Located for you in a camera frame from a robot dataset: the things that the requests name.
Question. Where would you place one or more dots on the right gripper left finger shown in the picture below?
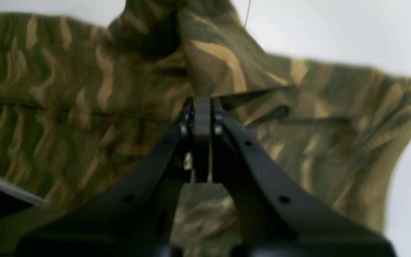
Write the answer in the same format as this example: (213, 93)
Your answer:
(138, 206)

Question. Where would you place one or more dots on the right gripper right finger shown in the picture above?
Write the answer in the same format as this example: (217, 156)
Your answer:
(273, 209)

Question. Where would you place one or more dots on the camouflage t-shirt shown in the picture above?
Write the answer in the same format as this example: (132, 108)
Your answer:
(81, 105)

